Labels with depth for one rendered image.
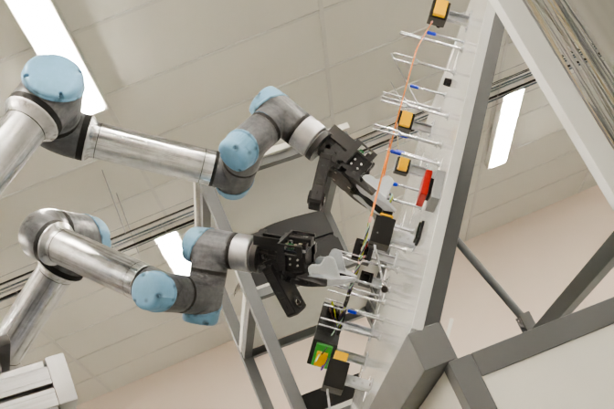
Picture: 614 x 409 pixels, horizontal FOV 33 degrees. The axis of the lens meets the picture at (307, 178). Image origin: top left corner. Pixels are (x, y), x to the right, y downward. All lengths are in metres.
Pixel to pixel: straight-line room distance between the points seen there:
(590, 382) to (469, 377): 0.19
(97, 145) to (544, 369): 0.99
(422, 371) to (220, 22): 3.69
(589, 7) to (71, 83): 1.00
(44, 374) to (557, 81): 1.02
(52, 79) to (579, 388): 1.09
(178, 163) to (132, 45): 2.97
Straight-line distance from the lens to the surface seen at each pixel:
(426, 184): 1.79
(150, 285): 1.97
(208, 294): 2.07
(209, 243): 2.08
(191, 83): 5.53
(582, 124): 1.34
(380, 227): 2.02
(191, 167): 2.13
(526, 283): 9.91
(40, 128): 1.99
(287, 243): 2.02
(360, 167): 2.06
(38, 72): 2.01
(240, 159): 2.02
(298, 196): 3.50
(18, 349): 2.46
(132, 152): 2.13
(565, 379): 1.68
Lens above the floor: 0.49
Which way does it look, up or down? 23 degrees up
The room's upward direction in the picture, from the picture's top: 25 degrees counter-clockwise
